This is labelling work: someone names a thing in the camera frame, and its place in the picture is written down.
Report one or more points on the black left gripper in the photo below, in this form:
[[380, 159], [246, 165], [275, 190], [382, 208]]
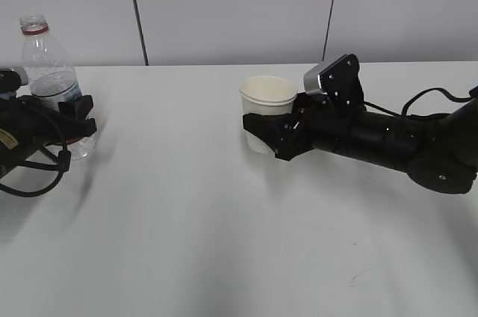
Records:
[[27, 126]]

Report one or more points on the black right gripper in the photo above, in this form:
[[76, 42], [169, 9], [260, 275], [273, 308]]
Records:
[[284, 135]]

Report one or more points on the white paper cup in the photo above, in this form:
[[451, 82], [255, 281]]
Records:
[[267, 95]]

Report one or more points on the clear plastic water bottle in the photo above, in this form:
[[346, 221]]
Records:
[[52, 78]]

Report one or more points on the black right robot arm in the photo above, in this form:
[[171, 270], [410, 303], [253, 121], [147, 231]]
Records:
[[437, 151]]

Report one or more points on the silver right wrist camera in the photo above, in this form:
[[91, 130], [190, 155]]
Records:
[[337, 80]]

